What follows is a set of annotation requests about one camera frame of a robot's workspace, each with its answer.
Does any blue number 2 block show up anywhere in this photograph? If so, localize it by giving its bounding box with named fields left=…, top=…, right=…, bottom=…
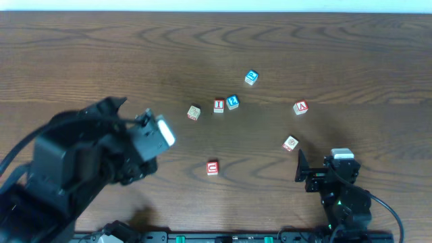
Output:
left=226, top=94, right=240, bottom=110

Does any red letter I block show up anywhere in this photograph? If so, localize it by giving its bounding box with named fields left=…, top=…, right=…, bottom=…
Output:
left=213, top=99, right=225, bottom=113

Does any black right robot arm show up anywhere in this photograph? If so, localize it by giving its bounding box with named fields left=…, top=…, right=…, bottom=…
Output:
left=295, top=148, right=372, bottom=242

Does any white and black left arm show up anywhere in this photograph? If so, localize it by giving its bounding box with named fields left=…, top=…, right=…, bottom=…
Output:
left=1, top=97, right=176, bottom=242

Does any shell picture block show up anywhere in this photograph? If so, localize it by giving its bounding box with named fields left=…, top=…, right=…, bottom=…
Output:
left=282, top=136, right=298, bottom=151

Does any red letter A block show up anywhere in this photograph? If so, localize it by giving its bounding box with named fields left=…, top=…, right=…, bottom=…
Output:
left=293, top=100, right=308, bottom=115

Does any red letter U block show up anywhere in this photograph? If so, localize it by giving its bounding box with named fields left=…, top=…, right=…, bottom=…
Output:
left=206, top=161, right=219, bottom=176

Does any plain picture block red side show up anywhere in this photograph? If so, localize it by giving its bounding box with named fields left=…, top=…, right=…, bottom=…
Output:
left=187, top=105, right=201, bottom=121

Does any blue letter P block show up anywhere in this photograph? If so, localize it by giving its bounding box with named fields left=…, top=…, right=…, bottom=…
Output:
left=244, top=70, right=259, bottom=86

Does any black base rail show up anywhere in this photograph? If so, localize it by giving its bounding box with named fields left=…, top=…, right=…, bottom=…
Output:
left=69, top=221, right=395, bottom=243

